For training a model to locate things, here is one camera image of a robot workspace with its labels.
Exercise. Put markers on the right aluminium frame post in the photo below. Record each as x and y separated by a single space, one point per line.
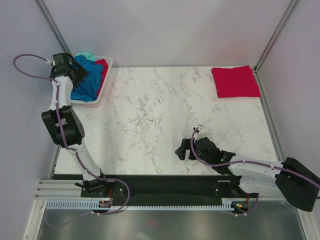
281 24

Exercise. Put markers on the mint green t shirt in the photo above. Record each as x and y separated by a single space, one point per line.
89 56

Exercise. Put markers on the white plastic laundry basket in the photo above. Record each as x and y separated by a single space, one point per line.
110 63

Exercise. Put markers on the left aluminium frame post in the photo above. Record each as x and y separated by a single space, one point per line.
52 25

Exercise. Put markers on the folded red t shirt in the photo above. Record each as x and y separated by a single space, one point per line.
235 82

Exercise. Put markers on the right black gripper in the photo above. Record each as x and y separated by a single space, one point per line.
181 151

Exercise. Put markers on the aluminium frame post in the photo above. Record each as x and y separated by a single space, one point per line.
281 24
52 25

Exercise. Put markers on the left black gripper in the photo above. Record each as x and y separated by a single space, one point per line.
81 73

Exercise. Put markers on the white slotted cable duct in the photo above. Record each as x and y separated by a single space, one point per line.
68 204

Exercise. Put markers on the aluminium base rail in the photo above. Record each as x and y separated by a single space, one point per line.
58 189

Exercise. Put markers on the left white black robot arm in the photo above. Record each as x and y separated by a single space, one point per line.
66 129

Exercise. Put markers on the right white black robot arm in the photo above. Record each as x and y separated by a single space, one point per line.
289 179

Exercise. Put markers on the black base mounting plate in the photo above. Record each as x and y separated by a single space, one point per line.
175 190

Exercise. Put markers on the blue t shirt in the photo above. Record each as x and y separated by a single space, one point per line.
86 91

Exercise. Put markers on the crumpled magenta t shirt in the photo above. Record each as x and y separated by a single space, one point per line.
105 68

